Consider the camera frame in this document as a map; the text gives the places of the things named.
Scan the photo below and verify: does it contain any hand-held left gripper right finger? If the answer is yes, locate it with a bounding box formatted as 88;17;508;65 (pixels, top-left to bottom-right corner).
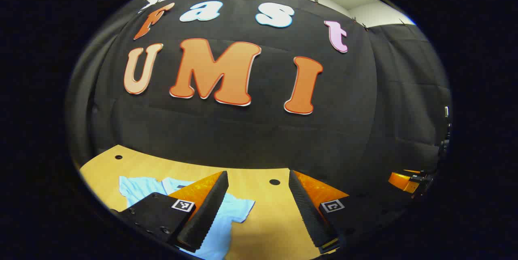
288;169;395;254

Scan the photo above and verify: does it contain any light blue T-shirt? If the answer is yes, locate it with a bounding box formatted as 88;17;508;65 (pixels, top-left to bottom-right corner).
119;176;255;260

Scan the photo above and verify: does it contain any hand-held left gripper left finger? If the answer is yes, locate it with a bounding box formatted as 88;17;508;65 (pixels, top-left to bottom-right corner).
109;170;229;253

